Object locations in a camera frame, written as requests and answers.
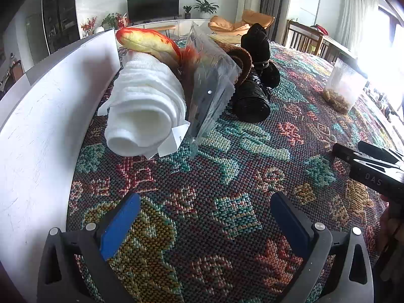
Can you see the red plush fish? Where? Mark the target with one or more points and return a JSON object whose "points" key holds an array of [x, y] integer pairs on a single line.
{"points": [[142, 39]]}

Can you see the grey curtain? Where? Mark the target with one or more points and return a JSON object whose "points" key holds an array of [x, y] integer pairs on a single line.
{"points": [[272, 3]]}

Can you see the clear plastic container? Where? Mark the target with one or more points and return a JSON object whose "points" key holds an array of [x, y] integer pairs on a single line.
{"points": [[344, 82]]}

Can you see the patterned woven blanket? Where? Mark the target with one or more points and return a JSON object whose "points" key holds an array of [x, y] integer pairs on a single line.
{"points": [[221, 195]]}

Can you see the white storage box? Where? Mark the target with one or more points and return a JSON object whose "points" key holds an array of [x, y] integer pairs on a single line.
{"points": [[47, 132]]}

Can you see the red cloth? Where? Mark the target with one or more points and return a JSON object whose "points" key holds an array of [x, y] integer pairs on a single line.
{"points": [[320, 29]]}

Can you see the orange lounge chair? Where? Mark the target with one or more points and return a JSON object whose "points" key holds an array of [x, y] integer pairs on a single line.
{"points": [[252, 19]]}

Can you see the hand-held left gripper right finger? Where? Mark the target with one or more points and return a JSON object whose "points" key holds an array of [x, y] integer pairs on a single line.
{"points": [[290, 224]]}

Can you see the wooden sideboard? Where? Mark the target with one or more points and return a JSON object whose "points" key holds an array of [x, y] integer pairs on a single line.
{"points": [[11, 75]]}

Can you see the black television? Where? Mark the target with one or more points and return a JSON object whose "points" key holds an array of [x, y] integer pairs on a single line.
{"points": [[153, 6]]}

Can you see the white round vase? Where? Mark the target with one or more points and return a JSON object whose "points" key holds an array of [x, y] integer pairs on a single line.
{"points": [[99, 30]]}

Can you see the person's right hand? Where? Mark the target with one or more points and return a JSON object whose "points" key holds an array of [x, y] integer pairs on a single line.
{"points": [[389, 230]]}

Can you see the red gift box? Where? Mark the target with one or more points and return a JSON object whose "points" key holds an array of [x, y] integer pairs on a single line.
{"points": [[122, 22]]}

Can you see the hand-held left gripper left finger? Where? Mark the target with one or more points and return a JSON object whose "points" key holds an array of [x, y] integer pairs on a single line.
{"points": [[120, 224]]}

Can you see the clear plastic bag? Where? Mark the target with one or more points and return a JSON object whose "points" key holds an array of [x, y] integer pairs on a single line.
{"points": [[208, 79]]}

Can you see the white sheer curtain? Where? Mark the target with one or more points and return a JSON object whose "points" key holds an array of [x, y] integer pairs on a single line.
{"points": [[356, 15]]}

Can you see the white rolled towel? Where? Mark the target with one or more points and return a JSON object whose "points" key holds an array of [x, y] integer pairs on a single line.
{"points": [[145, 101]]}

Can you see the red flower bouquet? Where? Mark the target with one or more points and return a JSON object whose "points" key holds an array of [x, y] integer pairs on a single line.
{"points": [[89, 25]]}

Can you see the white paper card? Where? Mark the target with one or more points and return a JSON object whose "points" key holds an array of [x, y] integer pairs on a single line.
{"points": [[172, 142]]}

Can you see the black glass cabinet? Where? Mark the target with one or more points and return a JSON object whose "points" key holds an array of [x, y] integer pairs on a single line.
{"points": [[60, 12]]}

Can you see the small green potted plant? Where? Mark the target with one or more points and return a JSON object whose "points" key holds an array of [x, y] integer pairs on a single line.
{"points": [[187, 11]]}

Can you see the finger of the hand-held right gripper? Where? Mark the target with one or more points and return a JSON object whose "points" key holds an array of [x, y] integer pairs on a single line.
{"points": [[378, 153], [342, 153]]}

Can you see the large green potted plant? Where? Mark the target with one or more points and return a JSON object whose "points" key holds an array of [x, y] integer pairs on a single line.
{"points": [[205, 8]]}

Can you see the brown woven item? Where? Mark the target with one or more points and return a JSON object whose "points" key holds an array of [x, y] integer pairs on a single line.
{"points": [[244, 64]]}

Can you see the black shiny bag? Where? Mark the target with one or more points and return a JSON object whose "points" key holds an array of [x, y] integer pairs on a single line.
{"points": [[251, 101]]}

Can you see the wooden bench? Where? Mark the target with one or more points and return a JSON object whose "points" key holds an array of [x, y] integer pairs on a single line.
{"points": [[162, 27]]}

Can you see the bushy green potted plant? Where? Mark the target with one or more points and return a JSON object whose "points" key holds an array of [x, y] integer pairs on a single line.
{"points": [[111, 20]]}

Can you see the white television console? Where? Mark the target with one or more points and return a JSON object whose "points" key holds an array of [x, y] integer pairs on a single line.
{"points": [[183, 25]]}

